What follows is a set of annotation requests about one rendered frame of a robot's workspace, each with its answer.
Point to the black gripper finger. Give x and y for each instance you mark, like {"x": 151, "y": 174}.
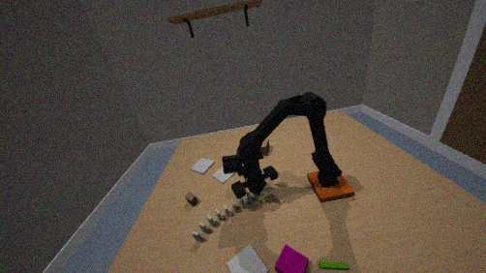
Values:
{"x": 260, "y": 187}
{"x": 254, "y": 190}

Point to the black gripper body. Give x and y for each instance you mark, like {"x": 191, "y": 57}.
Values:
{"x": 253, "y": 179}

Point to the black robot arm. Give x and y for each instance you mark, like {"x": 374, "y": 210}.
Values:
{"x": 310, "y": 105}

